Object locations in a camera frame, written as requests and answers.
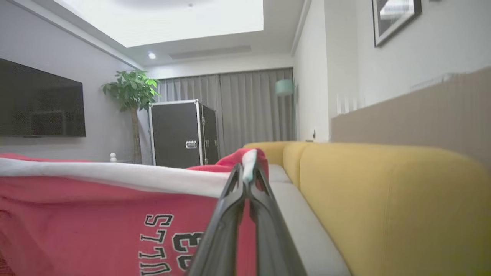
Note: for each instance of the black flight case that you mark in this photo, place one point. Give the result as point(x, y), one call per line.
point(174, 134)

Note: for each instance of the large grey sofa seat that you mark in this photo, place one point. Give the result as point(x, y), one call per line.
point(303, 230)

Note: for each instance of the ceiling air vent slot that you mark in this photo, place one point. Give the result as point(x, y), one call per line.
point(211, 52)

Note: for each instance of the dark framed wall picture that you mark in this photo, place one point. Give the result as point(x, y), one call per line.
point(395, 15)

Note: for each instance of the black wall television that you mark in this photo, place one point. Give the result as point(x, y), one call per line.
point(38, 99)

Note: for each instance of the small grey sofa seat cushion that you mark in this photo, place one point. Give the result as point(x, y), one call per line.
point(278, 173)

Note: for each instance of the grey curtain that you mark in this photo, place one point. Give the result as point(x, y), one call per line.
point(249, 111)

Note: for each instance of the small white knob figure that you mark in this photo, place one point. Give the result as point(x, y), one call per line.
point(113, 157)

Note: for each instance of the beige wall panel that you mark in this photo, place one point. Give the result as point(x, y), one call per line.
point(422, 119)

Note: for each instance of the teal lamp shade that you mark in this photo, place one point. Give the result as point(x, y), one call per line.
point(284, 87)

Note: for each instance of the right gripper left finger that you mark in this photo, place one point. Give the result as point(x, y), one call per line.
point(220, 234)

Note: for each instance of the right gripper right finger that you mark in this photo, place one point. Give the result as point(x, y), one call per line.
point(274, 241)

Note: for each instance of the yellow sofa back cushion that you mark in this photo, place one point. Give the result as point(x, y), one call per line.
point(276, 153)
point(391, 214)

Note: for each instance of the green potted tree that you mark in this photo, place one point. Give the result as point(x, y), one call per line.
point(132, 92)

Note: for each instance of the round ceiling spotlight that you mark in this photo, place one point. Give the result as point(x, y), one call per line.
point(152, 55)

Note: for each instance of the red Bulls 23 jersey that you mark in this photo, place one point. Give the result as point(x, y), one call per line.
point(76, 218)

